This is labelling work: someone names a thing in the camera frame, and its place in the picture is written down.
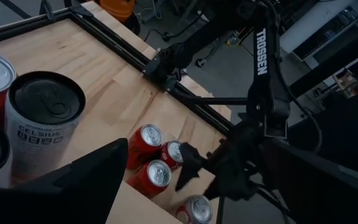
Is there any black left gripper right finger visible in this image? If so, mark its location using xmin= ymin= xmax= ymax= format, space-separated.
xmin=268 ymin=139 xmax=358 ymax=224

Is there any orange shop vacuum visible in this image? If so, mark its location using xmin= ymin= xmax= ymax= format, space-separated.
xmin=99 ymin=0 xmax=136 ymax=23

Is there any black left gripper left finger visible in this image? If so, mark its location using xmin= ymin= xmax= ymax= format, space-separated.
xmin=0 ymin=138 xmax=129 ymax=224

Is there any black power cable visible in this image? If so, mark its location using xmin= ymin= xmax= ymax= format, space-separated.
xmin=144 ymin=12 xmax=204 ymax=43

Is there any black aluminium table frame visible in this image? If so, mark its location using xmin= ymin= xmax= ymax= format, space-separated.
xmin=0 ymin=2 xmax=254 ymax=138

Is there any silver diet cola can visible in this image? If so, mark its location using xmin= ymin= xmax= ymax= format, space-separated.
xmin=175 ymin=194 xmax=214 ymax=224

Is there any white-framed glass door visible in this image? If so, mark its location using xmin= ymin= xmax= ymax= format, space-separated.
xmin=280 ymin=0 xmax=358 ymax=71

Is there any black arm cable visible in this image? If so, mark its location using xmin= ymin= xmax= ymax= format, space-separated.
xmin=272 ymin=46 xmax=323 ymax=153

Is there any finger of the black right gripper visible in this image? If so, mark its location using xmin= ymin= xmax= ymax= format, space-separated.
xmin=174 ymin=142 xmax=206 ymax=192
xmin=203 ymin=179 xmax=230 ymax=201

